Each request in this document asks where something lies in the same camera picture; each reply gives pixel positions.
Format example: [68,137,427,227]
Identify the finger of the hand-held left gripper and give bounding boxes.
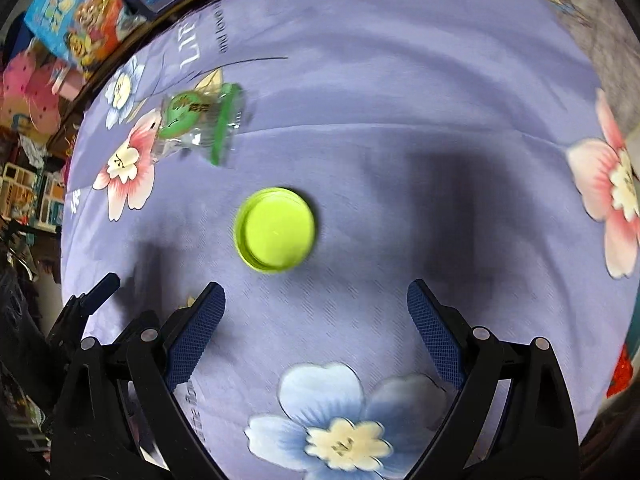
[82,272,122,311]
[117,309,163,333]

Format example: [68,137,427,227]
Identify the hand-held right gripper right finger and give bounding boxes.
[405,280,581,480]

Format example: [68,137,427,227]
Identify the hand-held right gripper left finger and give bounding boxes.
[50,281,227,480]

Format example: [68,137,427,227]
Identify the lime green lid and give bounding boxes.
[234,186,317,273]

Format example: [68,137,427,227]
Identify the green plastic wrapper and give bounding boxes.
[155,82,246,167]

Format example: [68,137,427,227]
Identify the pile of small toy boxes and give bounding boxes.
[0,130,68,241]

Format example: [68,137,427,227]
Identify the red patterned object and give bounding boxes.
[605,345,632,401]

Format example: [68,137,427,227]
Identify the pink gift box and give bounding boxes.
[57,67,88,101]

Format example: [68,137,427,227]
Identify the pink butterfly wings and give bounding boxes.
[0,52,63,138]

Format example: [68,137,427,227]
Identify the purple floral tablecloth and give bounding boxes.
[60,0,640,480]

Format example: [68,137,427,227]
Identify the colourful cartoon toy box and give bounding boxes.
[24,0,148,81]

